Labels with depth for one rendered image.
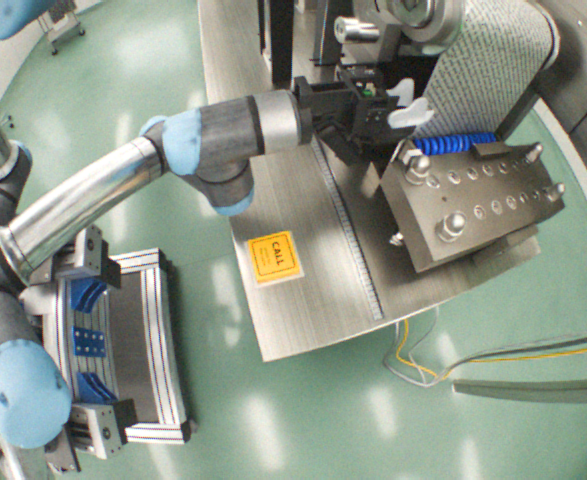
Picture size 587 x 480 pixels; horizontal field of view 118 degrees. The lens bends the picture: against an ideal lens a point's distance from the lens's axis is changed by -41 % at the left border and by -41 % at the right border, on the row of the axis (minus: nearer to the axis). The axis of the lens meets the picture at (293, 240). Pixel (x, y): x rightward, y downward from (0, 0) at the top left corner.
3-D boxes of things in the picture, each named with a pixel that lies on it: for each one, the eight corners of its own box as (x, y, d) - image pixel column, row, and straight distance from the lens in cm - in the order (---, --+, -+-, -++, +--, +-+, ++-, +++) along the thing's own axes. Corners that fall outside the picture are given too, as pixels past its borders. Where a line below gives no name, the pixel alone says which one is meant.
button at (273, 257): (248, 245, 50) (246, 240, 48) (288, 235, 51) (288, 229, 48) (258, 284, 48) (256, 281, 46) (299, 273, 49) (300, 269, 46)
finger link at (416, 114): (455, 104, 42) (399, 105, 37) (439, 131, 46) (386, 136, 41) (443, 89, 44) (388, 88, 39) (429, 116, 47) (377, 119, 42)
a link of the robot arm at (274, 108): (266, 166, 36) (253, 121, 42) (303, 159, 37) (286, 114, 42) (263, 125, 31) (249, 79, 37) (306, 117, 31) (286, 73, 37)
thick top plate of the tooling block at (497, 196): (379, 182, 50) (389, 161, 45) (518, 157, 76) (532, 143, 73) (416, 273, 46) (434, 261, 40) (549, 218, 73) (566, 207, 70)
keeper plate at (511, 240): (471, 256, 60) (505, 235, 52) (502, 243, 66) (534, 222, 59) (476, 268, 60) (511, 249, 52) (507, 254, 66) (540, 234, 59)
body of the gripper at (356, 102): (406, 99, 35) (305, 109, 30) (387, 144, 41) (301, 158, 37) (377, 60, 40) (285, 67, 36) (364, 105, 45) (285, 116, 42)
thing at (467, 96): (400, 141, 50) (441, 53, 40) (490, 132, 66) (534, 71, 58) (402, 143, 50) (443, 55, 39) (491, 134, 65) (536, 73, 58)
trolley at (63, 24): (52, 43, 565) (32, 1, 549) (81, 23, 563) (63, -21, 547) (53, 58, 478) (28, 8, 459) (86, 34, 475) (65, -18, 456)
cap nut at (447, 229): (431, 222, 42) (446, 207, 39) (450, 216, 45) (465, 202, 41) (441, 245, 42) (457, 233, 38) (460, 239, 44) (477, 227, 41)
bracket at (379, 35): (324, 140, 62) (345, 6, 44) (352, 135, 64) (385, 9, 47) (332, 158, 59) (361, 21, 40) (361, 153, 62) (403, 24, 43)
